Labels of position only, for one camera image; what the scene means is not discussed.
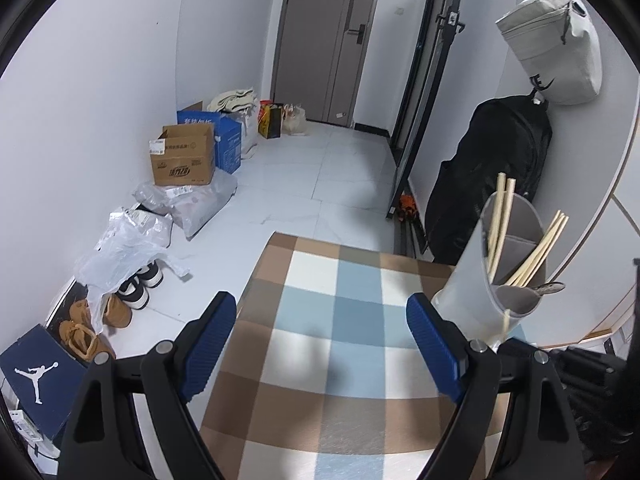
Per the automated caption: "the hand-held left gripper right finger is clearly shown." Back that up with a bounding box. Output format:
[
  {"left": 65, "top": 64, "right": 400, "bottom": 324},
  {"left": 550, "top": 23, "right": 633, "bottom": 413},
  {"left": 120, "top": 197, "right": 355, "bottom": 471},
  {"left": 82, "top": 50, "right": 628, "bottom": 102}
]
[{"left": 406, "top": 292, "right": 586, "bottom": 480}]

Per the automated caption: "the beige folded cloth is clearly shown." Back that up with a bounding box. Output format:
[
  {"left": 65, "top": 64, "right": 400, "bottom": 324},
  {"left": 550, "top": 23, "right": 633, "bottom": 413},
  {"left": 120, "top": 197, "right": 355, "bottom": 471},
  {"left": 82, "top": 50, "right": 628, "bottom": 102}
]
[{"left": 206, "top": 88, "right": 257, "bottom": 113}]

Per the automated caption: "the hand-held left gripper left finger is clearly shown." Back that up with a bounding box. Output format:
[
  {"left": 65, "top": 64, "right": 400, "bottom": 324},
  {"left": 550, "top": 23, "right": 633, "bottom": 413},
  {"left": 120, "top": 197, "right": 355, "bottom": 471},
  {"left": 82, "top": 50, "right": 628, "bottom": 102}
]
[{"left": 59, "top": 290, "right": 237, "bottom": 480}]

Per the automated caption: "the brown cardboard box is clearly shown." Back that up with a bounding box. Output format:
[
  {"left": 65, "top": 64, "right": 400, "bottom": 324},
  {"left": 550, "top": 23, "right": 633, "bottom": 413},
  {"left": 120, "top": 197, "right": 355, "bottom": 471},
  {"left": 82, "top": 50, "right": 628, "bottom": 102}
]
[{"left": 148, "top": 124, "right": 217, "bottom": 187}]

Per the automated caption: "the grey door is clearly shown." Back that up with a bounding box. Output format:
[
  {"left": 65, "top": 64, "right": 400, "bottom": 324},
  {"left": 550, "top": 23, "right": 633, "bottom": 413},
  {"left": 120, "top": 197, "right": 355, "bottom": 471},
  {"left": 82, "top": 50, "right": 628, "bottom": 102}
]
[{"left": 272, "top": 0, "right": 386, "bottom": 126}]

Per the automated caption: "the white plastic bag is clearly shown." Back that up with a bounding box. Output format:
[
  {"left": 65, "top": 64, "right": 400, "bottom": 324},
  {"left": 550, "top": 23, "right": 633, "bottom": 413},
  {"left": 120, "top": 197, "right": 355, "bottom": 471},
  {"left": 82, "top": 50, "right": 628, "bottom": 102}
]
[{"left": 282, "top": 104, "right": 307, "bottom": 136}]

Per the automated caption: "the black backpack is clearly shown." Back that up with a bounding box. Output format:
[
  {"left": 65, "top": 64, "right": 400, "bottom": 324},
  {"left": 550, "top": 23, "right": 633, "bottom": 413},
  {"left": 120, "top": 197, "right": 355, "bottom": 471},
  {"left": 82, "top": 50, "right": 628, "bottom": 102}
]
[{"left": 424, "top": 94, "right": 553, "bottom": 266}]

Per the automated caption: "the checked tablecloth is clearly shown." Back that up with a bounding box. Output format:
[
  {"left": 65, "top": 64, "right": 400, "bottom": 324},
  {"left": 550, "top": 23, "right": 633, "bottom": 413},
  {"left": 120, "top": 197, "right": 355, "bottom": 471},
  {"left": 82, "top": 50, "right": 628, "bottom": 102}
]
[{"left": 200, "top": 231, "right": 531, "bottom": 480}]

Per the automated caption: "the clear plastic bag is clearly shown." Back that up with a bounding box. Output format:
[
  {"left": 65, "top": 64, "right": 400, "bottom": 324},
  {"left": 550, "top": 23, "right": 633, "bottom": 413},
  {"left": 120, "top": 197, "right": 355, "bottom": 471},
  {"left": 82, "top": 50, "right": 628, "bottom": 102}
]
[{"left": 74, "top": 207, "right": 193, "bottom": 336}]

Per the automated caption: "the navy shoe box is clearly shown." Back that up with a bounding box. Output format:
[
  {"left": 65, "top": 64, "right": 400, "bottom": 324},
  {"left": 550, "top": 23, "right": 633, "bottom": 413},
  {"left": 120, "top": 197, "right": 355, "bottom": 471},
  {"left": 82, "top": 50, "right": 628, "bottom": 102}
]
[{"left": 0, "top": 324, "right": 90, "bottom": 436}]

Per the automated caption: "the white utensil holder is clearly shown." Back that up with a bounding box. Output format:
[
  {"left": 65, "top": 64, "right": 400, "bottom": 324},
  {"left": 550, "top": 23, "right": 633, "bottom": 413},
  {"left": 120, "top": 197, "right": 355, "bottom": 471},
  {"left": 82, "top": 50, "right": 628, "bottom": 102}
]
[{"left": 431, "top": 191, "right": 548, "bottom": 353}]

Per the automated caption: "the blue cardboard box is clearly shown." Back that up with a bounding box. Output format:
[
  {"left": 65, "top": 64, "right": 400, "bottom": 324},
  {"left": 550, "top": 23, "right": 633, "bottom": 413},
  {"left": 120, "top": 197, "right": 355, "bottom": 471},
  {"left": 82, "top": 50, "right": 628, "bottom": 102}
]
[{"left": 176, "top": 100, "right": 243, "bottom": 175}]

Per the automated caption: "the black door frame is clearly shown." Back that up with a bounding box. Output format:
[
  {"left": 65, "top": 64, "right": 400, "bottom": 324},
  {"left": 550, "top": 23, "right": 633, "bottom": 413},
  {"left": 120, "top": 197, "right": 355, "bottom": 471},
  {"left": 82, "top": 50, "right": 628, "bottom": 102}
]
[{"left": 385, "top": 0, "right": 468, "bottom": 256}]

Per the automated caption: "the pile of wooden chopsticks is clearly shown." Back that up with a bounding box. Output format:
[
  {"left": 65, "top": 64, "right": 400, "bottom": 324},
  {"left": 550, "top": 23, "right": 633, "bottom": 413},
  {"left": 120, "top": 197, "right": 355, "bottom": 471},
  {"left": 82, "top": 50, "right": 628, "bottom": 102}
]
[{"left": 485, "top": 172, "right": 571, "bottom": 343}]

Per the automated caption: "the white woven sack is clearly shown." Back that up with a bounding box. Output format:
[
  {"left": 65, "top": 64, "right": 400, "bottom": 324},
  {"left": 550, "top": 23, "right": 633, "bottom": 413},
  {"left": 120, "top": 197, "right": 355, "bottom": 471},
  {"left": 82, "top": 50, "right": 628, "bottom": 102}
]
[{"left": 222, "top": 102, "right": 261, "bottom": 156}]

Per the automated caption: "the orange black object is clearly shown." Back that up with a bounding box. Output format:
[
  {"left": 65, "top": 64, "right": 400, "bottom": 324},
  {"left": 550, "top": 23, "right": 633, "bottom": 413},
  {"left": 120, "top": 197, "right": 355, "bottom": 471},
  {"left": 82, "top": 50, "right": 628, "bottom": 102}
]
[{"left": 396, "top": 196, "right": 420, "bottom": 222}]

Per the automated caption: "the grey plastic mailer bag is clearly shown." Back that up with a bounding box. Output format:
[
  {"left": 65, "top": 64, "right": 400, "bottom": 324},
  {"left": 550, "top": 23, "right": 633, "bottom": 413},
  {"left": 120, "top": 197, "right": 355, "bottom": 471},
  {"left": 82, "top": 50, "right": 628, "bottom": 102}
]
[{"left": 132, "top": 170, "right": 238, "bottom": 240}]

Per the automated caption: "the beige hanging bag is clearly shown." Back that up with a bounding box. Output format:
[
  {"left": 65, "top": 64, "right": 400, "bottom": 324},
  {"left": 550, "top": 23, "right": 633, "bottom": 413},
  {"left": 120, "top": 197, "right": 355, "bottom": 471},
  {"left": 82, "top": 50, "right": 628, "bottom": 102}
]
[{"left": 495, "top": 0, "right": 602, "bottom": 106}]

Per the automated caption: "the black white sneaker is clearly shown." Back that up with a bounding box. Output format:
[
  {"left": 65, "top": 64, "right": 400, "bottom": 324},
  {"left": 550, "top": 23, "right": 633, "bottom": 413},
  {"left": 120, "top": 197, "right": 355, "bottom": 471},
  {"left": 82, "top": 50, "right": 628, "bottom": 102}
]
[
  {"left": 117, "top": 277, "right": 151, "bottom": 310},
  {"left": 134, "top": 260, "right": 165, "bottom": 288}
]

